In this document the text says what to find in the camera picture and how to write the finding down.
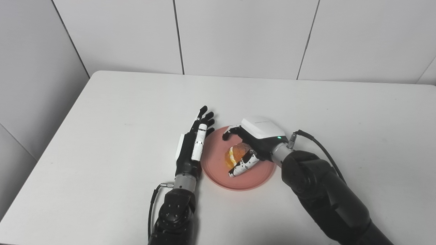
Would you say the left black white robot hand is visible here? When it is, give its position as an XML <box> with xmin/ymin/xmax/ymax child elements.
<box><xmin>175</xmin><ymin>106</ymin><xmax>216</xmax><ymax>179</ymax></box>

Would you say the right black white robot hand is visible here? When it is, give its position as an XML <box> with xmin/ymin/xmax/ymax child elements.
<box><xmin>222</xmin><ymin>116</ymin><xmax>290</xmax><ymax>178</ymax></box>

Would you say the cream puff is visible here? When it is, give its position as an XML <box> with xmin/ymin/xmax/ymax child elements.
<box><xmin>224</xmin><ymin>142</ymin><xmax>252</xmax><ymax>169</ymax></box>

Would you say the pink round plate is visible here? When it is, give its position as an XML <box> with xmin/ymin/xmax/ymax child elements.
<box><xmin>200</xmin><ymin>126</ymin><xmax>276</xmax><ymax>191</ymax></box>

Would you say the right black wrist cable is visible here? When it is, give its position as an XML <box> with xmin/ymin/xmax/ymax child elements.
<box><xmin>288</xmin><ymin>130</ymin><xmax>346</xmax><ymax>184</ymax></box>

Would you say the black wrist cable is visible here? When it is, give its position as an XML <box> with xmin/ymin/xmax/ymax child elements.
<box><xmin>288</xmin><ymin>130</ymin><xmax>346</xmax><ymax>184</ymax></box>
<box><xmin>148</xmin><ymin>182</ymin><xmax>175</xmax><ymax>240</ymax></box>

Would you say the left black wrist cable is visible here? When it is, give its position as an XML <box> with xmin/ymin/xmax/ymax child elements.
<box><xmin>148</xmin><ymin>182</ymin><xmax>175</xmax><ymax>240</ymax></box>

